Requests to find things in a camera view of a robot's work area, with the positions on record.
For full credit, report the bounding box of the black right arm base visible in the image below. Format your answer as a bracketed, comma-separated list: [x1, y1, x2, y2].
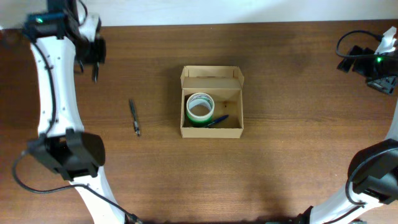
[265, 206, 363, 224]

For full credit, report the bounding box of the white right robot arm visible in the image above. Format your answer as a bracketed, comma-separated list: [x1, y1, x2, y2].
[292, 27, 397, 224]

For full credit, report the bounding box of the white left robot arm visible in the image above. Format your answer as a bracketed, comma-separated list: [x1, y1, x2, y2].
[23, 0, 140, 223]

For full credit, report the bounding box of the white masking tape roll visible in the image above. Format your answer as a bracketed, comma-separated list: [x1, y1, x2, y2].
[185, 93, 215, 117]

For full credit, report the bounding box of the black mechanical pencil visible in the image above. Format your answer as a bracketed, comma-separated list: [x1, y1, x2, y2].
[129, 99, 141, 137]

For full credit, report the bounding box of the black white marker pen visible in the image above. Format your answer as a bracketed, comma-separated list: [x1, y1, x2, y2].
[91, 62, 100, 83]

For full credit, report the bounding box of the green tape roll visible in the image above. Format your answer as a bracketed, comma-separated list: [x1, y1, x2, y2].
[187, 114, 213, 128]

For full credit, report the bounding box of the brown cardboard box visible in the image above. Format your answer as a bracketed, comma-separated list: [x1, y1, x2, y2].
[180, 65, 244, 138]

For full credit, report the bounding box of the blue pen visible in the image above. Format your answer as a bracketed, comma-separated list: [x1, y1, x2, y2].
[203, 114, 229, 128]

